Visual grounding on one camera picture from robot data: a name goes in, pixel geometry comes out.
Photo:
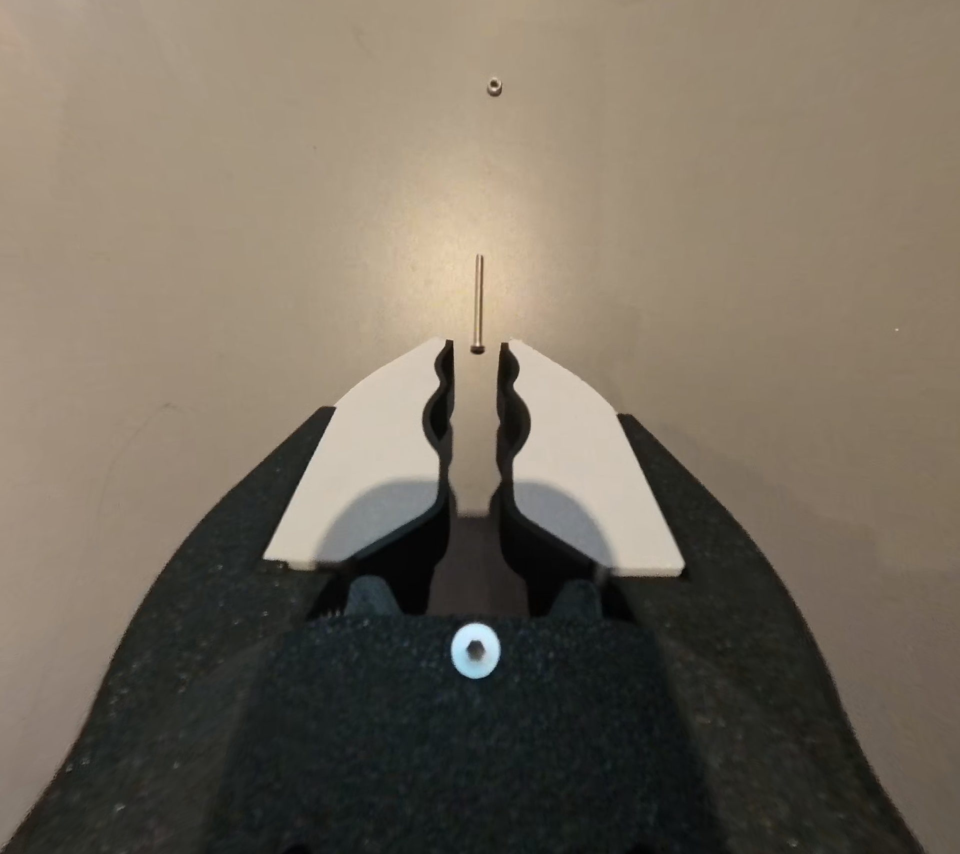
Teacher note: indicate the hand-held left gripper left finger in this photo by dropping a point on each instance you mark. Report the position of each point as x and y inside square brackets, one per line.
[375, 449]

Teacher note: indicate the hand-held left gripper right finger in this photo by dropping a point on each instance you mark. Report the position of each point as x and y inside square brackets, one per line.
[585, 457]

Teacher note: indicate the long metal bolt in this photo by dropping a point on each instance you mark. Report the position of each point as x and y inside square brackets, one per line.
[478, 299]

